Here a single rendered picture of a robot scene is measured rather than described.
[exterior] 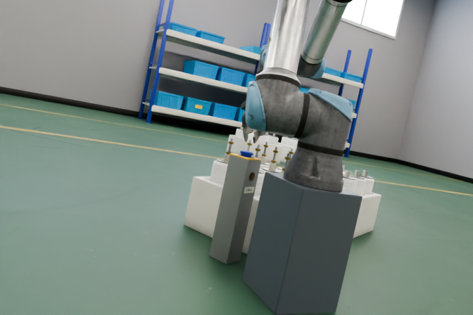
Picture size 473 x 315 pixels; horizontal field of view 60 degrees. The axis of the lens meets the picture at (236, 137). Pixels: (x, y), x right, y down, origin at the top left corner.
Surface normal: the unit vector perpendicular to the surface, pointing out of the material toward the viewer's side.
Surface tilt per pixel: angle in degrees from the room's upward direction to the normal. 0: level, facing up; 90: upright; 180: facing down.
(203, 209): 90
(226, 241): 90
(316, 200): 90
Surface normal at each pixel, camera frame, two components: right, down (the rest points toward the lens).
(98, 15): 0.42, 0.15
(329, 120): 0.02, 0.07
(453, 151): -0.89, -0.15
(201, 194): -0.59, -0.07
